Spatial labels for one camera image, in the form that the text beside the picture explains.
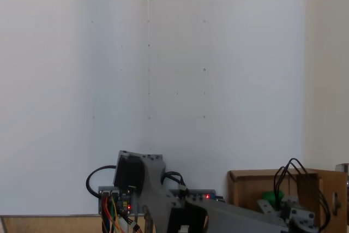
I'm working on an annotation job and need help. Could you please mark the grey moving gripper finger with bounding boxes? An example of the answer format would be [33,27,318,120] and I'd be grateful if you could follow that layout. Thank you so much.
[256,199,283,216]

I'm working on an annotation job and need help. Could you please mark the green dice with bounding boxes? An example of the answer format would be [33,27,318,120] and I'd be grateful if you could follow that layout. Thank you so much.
[261,190,285,207]

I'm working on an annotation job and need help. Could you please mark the brown cardboard box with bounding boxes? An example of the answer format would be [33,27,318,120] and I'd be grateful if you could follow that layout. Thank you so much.
[227,167,348,233]

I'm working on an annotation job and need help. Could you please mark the white paper sheet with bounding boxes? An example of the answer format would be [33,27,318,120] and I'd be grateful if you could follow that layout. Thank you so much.
[0,0,150,217]
[148,0,306,209]

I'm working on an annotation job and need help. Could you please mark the black gripper cable bundle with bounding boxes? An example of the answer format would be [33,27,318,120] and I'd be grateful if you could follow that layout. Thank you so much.
[273,157,332,231]

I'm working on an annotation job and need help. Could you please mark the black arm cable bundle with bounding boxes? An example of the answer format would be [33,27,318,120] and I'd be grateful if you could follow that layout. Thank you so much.
[161,171,189,193]

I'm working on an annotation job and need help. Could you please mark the circuit board with coloured wires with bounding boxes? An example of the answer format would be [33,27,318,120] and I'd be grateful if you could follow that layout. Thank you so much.
[98,186,137,216]

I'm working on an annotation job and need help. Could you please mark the coloured jumper wires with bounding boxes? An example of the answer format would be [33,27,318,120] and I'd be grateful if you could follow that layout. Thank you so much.
[100,196,122,233]

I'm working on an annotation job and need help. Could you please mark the thick black cable loop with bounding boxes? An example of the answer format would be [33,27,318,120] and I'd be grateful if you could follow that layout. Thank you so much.
[86,164,118,199]

